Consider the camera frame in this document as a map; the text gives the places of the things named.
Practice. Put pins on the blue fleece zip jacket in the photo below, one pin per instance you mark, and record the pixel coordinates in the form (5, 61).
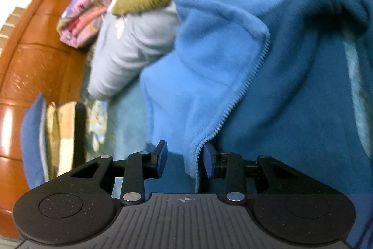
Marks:
(262, 71)

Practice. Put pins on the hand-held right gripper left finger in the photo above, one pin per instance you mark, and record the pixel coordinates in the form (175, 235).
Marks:
(162, 160)

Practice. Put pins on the light grey garment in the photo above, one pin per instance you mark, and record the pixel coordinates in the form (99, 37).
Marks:
(140, 42)

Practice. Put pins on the wooden headboard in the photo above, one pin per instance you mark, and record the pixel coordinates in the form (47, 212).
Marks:
(32, 62)

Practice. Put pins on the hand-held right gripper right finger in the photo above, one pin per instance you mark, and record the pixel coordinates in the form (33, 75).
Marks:
(208, 161)

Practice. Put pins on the teal floral bed sheet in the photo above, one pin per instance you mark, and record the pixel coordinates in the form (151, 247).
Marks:
(122, 120)

